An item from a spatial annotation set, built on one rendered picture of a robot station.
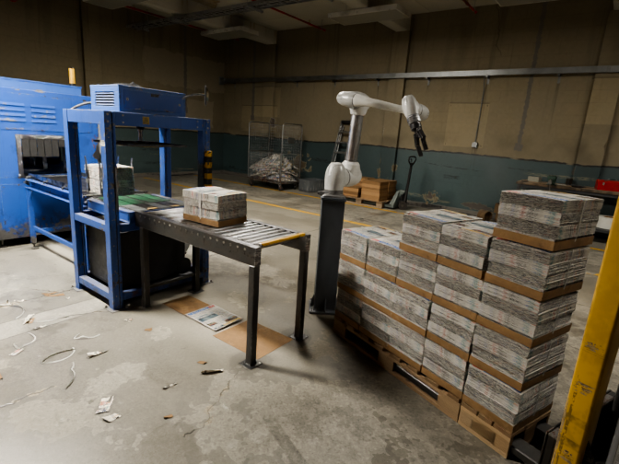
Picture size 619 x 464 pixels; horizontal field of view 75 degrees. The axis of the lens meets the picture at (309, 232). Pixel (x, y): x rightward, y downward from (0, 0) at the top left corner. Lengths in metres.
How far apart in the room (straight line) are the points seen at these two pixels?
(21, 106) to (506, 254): 4.99
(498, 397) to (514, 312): 0.45
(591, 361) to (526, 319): 0.40
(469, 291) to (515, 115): 7.18
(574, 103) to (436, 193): 3.04
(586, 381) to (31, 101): 5.43
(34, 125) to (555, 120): 8.35
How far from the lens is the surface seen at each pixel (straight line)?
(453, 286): 2.33
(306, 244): 2.82
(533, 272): 2.06
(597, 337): 1.81
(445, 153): 9.53
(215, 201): 2.86
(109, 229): 3.43
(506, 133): 9.23
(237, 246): 2.54
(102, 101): 3.73
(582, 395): 1.90
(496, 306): 2.20
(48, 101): 5.65
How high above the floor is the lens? 1.49
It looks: 14 degrees down
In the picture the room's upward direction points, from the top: 4 degrees clockwise
